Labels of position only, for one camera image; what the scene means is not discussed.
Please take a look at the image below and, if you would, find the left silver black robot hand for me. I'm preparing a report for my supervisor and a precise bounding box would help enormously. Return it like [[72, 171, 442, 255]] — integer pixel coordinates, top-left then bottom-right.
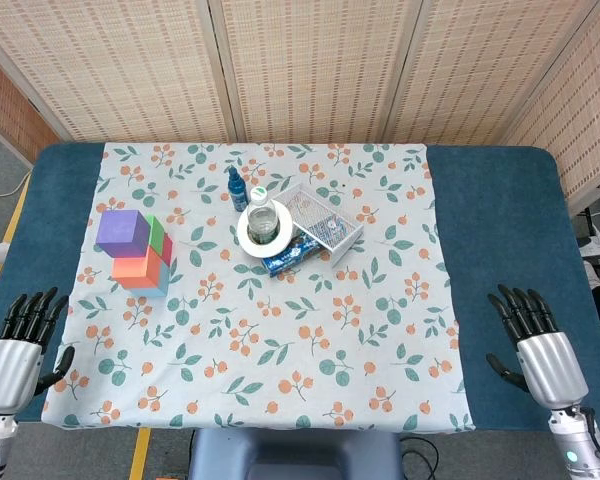
[[0, 286, 76, 416]]

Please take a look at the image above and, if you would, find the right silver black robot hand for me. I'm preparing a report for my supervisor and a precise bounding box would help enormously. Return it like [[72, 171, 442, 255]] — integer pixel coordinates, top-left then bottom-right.
[[485, 283, 590, 412]]

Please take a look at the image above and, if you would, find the orange foam cube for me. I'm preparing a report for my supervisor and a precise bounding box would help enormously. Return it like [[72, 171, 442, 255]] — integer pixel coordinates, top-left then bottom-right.
[[111, 248, 165, 291]]

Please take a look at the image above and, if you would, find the light blue foam cube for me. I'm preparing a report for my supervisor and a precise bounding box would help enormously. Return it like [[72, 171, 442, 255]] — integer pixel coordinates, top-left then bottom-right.
[[129, 259, 171, 299]]

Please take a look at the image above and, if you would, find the purple foam cube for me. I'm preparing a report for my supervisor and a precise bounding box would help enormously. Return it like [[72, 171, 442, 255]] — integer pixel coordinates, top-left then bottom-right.
[[94, 209, 152, 260]]

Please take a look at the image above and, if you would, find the green foam cube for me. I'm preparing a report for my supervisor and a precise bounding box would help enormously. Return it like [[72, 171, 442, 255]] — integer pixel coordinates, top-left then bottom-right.
[[144, 213, 167, 254]]

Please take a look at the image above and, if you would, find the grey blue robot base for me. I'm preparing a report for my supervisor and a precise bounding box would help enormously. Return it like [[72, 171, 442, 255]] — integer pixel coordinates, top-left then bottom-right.
[[187, 428, 405, 480]]

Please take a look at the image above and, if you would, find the blue felt table cover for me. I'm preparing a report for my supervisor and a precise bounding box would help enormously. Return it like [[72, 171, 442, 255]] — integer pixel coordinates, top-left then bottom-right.
[[0, 142, 600, 434]]

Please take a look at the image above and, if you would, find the floral patterned tablecloth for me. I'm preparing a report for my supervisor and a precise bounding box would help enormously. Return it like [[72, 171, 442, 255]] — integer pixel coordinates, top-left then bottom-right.
[[40, 142, 477, 432]]

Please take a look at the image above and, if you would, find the beige woven screen panel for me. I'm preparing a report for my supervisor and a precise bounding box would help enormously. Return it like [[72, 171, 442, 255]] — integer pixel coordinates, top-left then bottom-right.
[[384, 0, 600, 146], [0, 0, 231, 144], [499, 0, 600, 211], [209, 0, 424, 145]]

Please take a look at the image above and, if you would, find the brown woven screen panel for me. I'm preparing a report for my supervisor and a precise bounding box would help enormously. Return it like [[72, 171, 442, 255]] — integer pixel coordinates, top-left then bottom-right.
[[0, 44, 61, 166]]

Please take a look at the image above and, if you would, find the white mesh tray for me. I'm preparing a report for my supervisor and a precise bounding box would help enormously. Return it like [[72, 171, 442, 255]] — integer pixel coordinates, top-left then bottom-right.
[[271, 180, 365, 269]]

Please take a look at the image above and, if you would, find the blue tissue pack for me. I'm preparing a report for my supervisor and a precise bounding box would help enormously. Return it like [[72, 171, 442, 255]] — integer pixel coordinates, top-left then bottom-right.
[[260, 233, 321, 278]]

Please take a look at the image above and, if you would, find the small blue spray bottle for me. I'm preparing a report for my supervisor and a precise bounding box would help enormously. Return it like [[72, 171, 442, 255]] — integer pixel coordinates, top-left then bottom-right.
[[227, 166, 250, 212]]

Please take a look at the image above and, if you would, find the white tape roll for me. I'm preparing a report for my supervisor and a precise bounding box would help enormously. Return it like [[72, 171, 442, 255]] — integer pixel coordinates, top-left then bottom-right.
[[236, 198, 296, 259]]

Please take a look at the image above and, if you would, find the clear plastic water bottle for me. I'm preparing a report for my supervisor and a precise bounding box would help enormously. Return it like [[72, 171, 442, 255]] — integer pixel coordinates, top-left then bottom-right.
[[246, 185, 281, 246]]

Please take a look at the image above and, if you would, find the black floor cable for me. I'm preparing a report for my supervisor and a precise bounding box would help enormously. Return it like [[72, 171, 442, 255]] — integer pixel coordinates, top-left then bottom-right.
[[398, 435, 440, 480]]

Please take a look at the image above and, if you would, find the white floor cable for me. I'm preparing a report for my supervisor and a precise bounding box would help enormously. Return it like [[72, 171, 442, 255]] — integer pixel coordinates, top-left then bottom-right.
[[0, 169, 34, 200]]

